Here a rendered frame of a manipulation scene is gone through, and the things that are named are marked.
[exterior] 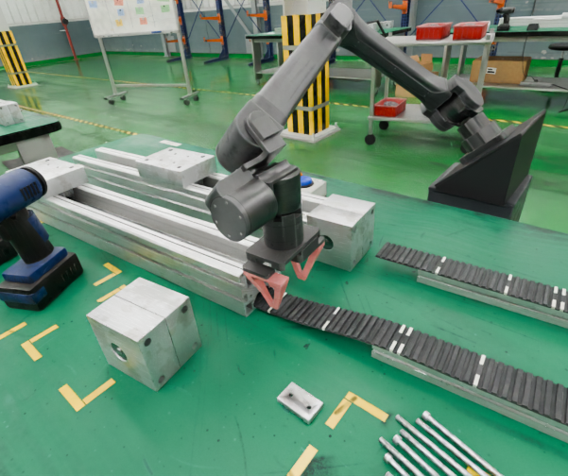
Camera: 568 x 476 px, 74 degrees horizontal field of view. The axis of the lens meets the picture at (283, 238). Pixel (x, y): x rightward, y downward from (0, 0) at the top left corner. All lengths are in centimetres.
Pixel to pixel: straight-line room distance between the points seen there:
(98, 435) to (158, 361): 10
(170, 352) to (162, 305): 6
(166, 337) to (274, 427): 18
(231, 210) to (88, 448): 32
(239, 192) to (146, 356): 23
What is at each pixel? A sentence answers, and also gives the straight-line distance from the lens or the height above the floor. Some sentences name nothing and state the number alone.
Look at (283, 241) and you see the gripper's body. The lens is 51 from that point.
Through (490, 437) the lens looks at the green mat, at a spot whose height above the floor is 78.
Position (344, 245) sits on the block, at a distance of 67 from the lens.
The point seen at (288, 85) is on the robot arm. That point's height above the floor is 110.
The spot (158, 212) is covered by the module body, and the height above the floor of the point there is 86.
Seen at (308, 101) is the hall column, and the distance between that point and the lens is 391.
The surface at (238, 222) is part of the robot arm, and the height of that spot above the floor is 100.
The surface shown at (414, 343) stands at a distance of 54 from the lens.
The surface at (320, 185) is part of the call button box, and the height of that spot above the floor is 84.
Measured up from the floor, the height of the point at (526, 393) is 81.
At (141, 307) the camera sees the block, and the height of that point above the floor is 87.
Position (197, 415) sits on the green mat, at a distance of 52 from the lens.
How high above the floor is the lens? 120
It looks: 32 degrees down
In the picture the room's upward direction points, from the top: 5 degrees counter-clockwise
